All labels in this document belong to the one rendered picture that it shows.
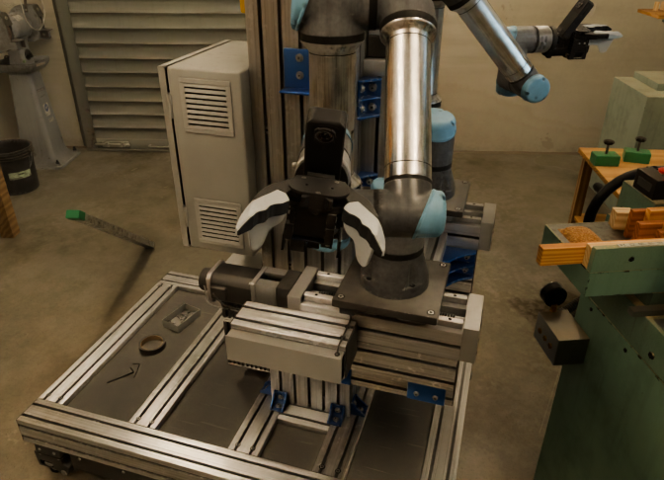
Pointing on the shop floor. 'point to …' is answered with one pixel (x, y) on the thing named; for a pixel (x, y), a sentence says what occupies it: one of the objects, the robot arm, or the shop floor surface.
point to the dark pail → (18, 166)
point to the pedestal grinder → (31, 82)
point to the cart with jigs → (610, 160)
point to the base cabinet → (605, 411)
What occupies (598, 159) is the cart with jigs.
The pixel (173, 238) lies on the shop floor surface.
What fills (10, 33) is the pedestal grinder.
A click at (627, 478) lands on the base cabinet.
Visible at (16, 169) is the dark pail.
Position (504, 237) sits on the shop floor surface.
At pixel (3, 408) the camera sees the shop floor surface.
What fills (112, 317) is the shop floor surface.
